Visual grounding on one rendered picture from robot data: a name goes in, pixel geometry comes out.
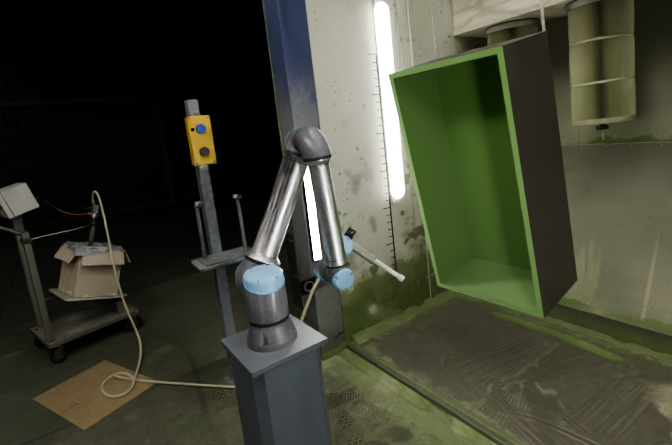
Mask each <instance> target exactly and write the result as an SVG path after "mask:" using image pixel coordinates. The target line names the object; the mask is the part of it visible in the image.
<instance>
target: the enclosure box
mask: <svg viewBox="0 0 672 445"><path fill-rule="evenodd" d="M388 76H389V80H390V85H391V89H392V93H393V97H394V102H395V106H396V110H397V115H398V119H399V123H400V127H401V132H402V136H403V140H404V145H405V149H406V153H407V157H408V162H409V166H410V170H411V175H412V179H413V183H414V187H415V192H416V196H417V200H418V205H419V209H420V213H421V217H422V222H423V226H424V230H425V235H426V239H427V243H428V247H429V252H430V256H431V260H432V265H433V269H434V273H435V277H436V282H437V286H439V287H443V288H446V289H449V290H452V291H456V292H459V293H462V294H465V295H469V296H472V297H475V298H479V299H482V300H485V301H488V302H492V303H495V304H498V305H501V306H505V307H508V308H511V309H514V310H518V311H521V312H524V313H527V314H531V315H534V316H537V317H540V318H545V317H546V316H547V314H548V313H549V312H550V311H551V310H552V309H553V308H554V306H555V305H556V304H557V303H558V302H559V301H560V300H561V298H562V297H563V296H564V295H565V294H566V293H567V292H568V290H569V289H570V288H571V287H572V286H573V285H574V284H575V282H576V281H577V272H576V263H575V255H574V247H573V239H572V231H571V223H570V215H569V206H568V198H567V190H566V182H565V174H564V166H563V158H562V149H561V141H560V133H559V125H558V117H557V109H556V100H555V92H554V84H553V76H552V68H551V60H550V52H549V43H548V35H547V31H543V32H540V33H535V34H531V35H527V36H523V37H519V38H516V39H512V40H508V41H504V42H500V43H496V44H492V45H488V46H485V47H481V48H477V49H473V50H469V51H465V52H461V53H457V54H454V55H450V56H446V57H442V58H438V59H434V60H431V61H428V62H425V63H421V64H418V65H415V66H412V67H409V68H406V69H403V70H400V71H397V72H393V73H390V74H388Z"/></svg>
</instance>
